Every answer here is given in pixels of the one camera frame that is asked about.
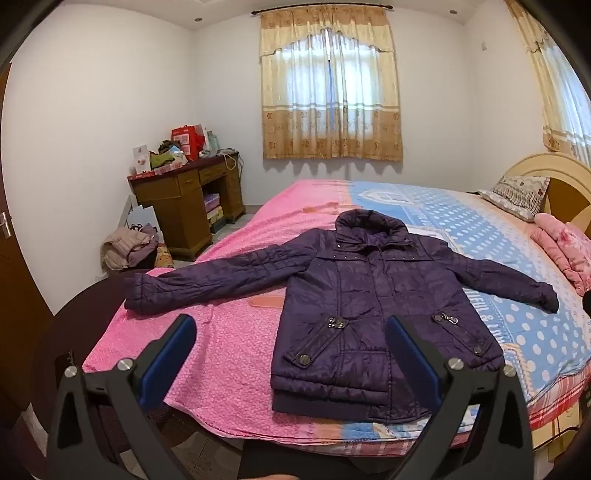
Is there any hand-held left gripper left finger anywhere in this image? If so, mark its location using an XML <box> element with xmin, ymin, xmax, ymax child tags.
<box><xmin>46</xmin><ymin>314</ymin><xmax>198</xmax><ymax>480</ymax></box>

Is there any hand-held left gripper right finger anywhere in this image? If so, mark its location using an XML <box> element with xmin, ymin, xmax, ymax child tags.
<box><xmin>385</xmin><ymin>315</ymin><xmax>536</xmax><ymax>480</ymax></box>

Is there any purple quilted jacket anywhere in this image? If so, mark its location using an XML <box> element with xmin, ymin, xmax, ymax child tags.
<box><xmin>124</xmin><ymin>210</ymin><xmax>560</xmax><ymax>424</ymax></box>

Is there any pile of clothes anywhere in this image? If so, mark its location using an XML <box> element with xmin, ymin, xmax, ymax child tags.
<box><xmin>102</xmin><ymin>224</ymin><xmax>160</xmax><ymax>271</ymax></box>

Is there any bed with blue pink cover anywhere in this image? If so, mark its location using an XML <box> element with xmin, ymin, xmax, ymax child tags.
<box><xmin>83</xmin><ymin>179</ymin><xmax>591</xmax><ymax>446</ymax></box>

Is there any white paper bag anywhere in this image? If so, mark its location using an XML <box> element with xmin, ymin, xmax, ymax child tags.
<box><xmin>124</xmin><ymin>194</ymin><xmax>162</xmax><ymax>232</ymax></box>

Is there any stack of colourful boxes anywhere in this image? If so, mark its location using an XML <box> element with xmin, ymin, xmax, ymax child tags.
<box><xmin>203</xmin><ymin>193</ymin><xmax>225</xmax><ymax>234</ymax></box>

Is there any brown wooden desk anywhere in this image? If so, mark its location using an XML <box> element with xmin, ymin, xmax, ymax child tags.
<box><xmin>128</xmin><ymin>154</ymin><xmax>246</xmax><ymax>261</ymax></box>

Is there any pink folded quilt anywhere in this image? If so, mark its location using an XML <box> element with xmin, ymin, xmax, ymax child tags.
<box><xmin>530</xmin><ymin>213</ymin><xmax>591</xmax><ymax>296</ymax></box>

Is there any patterned pillow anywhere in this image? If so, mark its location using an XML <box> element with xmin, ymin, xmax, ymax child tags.
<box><xmin>478</xmin><ymin>175</ymin><xmax>552</xmax><ymax>222</ymax></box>

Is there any green cloth bag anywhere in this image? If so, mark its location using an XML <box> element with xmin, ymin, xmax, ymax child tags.
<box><xmin>150</xmin><ymin>150</ymin><xmax>188</xmax><ymax>169</ymax></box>

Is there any white picture box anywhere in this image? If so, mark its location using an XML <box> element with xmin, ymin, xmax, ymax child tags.
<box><xmin>131</xmin><ymin>144</ymin><xmax>152</xmax><ymax>175</ymax></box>

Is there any red gift bag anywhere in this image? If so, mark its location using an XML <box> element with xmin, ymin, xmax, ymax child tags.
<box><xmin>171</xmin><ymin>124</ymin><xmax>207</xmax><ymax>160</ymax></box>

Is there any cream bed headboard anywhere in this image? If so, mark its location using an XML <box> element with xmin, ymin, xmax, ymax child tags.
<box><xmin>501</xmin><ymin>153</ymin><xmax>591</xmax><ymax>232</ymax></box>

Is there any beige patterned window curtain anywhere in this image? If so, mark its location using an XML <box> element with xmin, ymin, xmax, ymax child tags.
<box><xmin>259</xmin><ymin>7</ymin><xmax>403</xmax><ymax>162</ymax></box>
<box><xmin>505</xmin><ymin>0</ymin><xmax>591</xmax><ymax>167</ymax></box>

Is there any dark curtain rod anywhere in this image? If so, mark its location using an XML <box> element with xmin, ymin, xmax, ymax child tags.
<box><xmin>252</xmin><ymin>4</ymin><xmax>393</xmax><ymax>16</ymax></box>

